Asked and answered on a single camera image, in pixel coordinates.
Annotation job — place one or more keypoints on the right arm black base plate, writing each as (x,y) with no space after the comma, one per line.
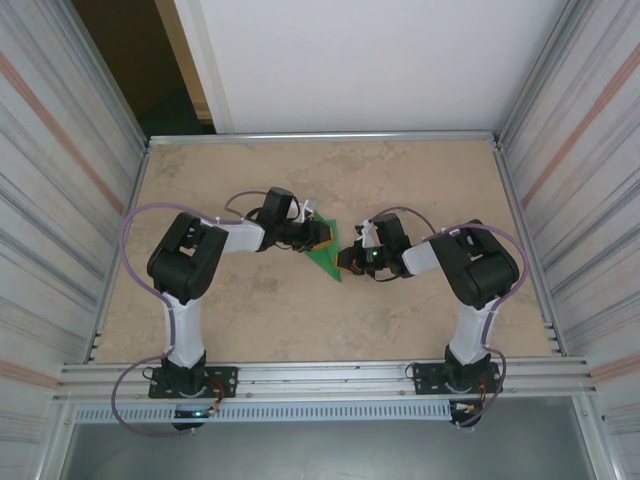
(425,377)

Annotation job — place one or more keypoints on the grey metal sheet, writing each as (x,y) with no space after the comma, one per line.
(320,450)

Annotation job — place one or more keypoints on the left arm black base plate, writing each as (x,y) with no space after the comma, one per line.
(225,382)

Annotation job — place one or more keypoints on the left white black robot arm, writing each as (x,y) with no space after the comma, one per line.
(185,260)

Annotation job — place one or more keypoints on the aluminium table edge rail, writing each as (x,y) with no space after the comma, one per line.
(320,137)

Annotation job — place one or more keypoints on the aluminium table side rail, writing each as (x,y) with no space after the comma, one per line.
(513,200)
(136,190)

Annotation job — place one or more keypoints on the white door frame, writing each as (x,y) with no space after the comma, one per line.
(210,85)

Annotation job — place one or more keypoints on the wide aluminium mounting rail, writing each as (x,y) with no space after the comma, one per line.
(320,380)

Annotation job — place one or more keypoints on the green paper sheet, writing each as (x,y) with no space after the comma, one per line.
(327,262)

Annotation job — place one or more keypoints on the aluminium frame post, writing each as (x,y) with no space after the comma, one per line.
(545,75)
(100,75)

